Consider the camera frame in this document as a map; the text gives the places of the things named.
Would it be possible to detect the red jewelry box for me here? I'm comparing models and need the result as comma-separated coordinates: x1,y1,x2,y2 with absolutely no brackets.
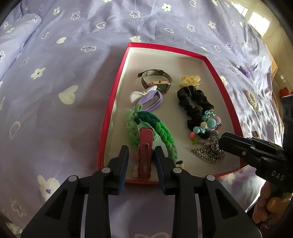
97,42,249,185

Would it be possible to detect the teal bead bracelet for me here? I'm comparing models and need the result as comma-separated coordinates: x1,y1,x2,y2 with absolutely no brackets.
201,110,223,133

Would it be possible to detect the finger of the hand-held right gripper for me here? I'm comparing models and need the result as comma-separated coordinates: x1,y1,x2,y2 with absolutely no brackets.
219,140,253,159
220,132,256,147

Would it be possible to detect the green braided hair tie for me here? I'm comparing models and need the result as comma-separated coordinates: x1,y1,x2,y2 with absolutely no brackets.
125,110,178,162

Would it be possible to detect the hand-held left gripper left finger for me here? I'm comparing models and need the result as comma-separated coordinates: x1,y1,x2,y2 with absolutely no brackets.
21,145,130,238

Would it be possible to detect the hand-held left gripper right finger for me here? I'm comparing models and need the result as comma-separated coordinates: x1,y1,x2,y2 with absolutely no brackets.
154,146,261,238

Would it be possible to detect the person's right hand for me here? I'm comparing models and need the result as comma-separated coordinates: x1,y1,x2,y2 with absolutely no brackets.
252,183,292,227

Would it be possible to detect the purple mesh scrunchie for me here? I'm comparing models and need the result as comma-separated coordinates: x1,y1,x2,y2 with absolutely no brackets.
238,66,252,79

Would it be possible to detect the purple flower print bedsheet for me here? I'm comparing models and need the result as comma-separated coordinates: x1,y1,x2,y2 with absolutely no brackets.
0,0,286,238

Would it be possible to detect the black scrunchie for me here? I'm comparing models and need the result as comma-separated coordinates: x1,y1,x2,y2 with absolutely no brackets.
176,86,216,139

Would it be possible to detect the wristwatch with green dial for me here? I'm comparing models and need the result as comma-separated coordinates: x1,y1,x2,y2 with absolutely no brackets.
138,69,173,95

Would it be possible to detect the yellow floral hair clip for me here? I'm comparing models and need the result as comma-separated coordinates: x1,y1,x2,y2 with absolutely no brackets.
179,74,203,89

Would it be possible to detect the mint green hair tie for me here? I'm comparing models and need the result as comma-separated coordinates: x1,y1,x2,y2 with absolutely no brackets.
133,103,161,141

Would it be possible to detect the colourful bead bracelet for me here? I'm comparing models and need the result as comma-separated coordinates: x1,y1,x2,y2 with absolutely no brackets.
189,125,213,147

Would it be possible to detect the purple hair tie white bow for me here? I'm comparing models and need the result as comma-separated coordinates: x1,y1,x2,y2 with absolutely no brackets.
130,86,163,113

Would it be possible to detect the silver chain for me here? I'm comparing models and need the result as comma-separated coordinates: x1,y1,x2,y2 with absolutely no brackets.
191,136,226,165

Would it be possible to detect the red hair claw clip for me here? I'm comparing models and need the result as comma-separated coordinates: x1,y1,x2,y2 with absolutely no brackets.
135,128,154,180

